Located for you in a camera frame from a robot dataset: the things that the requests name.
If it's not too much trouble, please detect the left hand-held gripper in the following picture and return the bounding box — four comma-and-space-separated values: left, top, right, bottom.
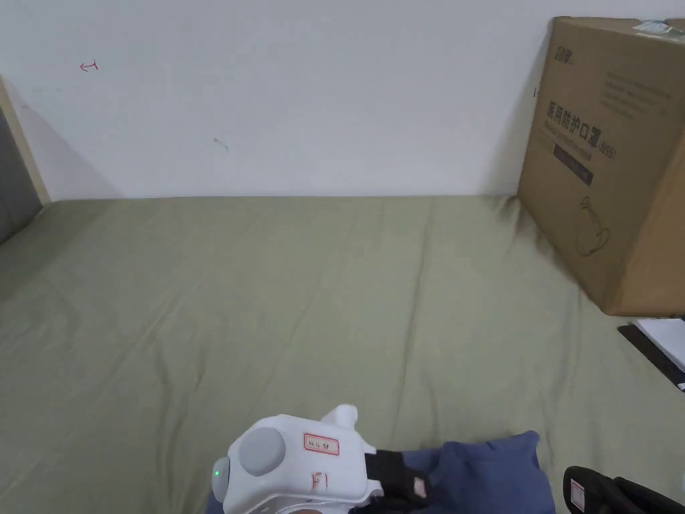
213, 404, 435, 514

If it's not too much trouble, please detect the bed with pale green sheet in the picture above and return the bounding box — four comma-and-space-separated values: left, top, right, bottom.
0, 195, 685, 514

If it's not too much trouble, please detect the grey padded headboard, wooden frame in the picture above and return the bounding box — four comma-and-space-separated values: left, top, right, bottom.
0, 74, 54, 247

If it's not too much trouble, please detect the dark blue garment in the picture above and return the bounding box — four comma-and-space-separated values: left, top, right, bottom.
207, 430, 559, 514

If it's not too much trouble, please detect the large brown cardboard carton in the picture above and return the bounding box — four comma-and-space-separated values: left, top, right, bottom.
516, 15, 685, 317

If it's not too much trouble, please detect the black flat board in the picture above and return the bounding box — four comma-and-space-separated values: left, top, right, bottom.
617, 323, 685, 393

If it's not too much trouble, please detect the white flat sheet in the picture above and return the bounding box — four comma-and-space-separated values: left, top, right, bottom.
633, 318, 685, 373

